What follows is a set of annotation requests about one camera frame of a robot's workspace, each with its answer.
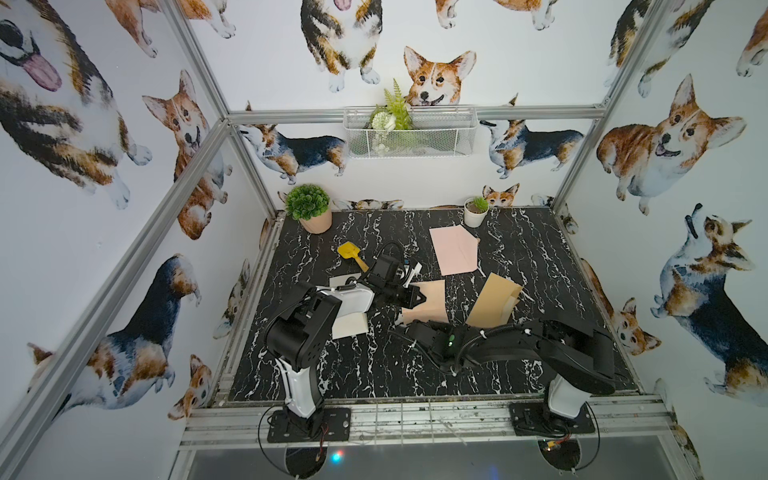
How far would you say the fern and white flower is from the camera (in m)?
0.81

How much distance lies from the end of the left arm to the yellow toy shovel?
24cm

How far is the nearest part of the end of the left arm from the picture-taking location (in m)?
0.78

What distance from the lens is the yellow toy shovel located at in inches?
41.6

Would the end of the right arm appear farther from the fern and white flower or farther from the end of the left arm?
the fern and white flower

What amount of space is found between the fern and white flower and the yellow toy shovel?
372 mm
